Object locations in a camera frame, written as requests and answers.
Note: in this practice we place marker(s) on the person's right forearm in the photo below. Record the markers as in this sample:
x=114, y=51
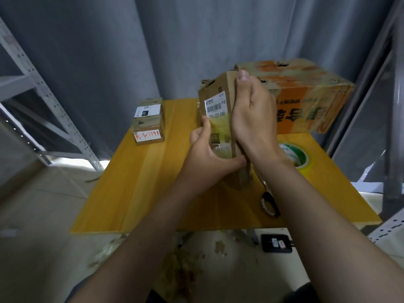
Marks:
x=334, y=243

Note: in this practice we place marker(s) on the tape scraps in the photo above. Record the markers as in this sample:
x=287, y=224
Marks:
x=180, y=271

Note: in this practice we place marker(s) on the person's left forearm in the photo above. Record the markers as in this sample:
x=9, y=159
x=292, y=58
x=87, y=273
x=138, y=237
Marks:
x=136, y=249

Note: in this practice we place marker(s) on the small cardboard box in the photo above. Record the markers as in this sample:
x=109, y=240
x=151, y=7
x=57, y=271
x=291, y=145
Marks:
x=218, y=101

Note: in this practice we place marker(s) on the black power adapter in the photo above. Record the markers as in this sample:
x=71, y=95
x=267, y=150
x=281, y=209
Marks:
x=276, y=243

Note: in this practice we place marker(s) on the grey curtain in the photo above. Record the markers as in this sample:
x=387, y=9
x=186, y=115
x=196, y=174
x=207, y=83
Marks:
x=158, y=41

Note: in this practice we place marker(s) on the grey metal shelf unit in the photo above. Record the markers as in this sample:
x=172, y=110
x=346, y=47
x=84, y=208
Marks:
x=379, y=123
x=31, y=97

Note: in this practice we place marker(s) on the long white-labelled cardboard box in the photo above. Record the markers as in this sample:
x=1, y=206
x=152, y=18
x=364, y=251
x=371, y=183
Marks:
x=148, y=121

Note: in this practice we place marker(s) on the person's right hand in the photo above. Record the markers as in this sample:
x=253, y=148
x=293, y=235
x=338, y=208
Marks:
x=255, y=120

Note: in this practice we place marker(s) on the yellow tape roll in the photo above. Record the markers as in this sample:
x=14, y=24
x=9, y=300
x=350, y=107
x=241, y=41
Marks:
x=296, y=156

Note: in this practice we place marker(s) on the large orange print cardboard box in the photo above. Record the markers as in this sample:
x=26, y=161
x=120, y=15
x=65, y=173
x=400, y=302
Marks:
x=309, y=94

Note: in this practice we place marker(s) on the yellow wooden table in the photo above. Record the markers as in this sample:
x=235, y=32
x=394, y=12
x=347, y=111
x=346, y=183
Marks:
x=126, y=186

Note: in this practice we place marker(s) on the person's left hand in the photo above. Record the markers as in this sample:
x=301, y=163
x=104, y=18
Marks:
x=205, y=161

